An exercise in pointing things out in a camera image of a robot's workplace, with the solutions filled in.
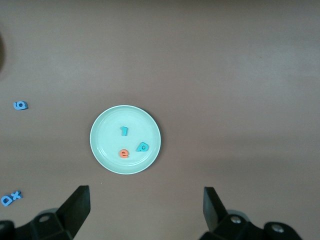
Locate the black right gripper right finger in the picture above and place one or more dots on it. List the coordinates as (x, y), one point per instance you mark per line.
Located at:
(225, 227)

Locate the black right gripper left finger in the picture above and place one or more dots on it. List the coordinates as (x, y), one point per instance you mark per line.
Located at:
(62, 222)

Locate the orange foam letter e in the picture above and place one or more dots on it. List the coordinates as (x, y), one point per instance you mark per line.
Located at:
(121, 154)

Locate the teal foam letter p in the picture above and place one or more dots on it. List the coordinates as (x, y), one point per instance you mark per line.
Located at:
(138, 149)

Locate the teal foam letter r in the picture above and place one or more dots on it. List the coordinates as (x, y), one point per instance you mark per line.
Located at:
(124, 132)

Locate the blue foam letter x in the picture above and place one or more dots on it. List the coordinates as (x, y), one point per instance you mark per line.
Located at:
(16, 195)

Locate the blue foam letter D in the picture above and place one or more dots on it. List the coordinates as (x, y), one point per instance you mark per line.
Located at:
(11, 200)

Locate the light green plate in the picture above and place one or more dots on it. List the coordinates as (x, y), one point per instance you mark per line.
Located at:
(110, 125)

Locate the blue foam letter g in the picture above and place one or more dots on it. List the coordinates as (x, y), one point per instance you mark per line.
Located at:
(25, 107)

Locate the brown table cover mat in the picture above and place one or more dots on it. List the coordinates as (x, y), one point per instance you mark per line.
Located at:
(225, 75)

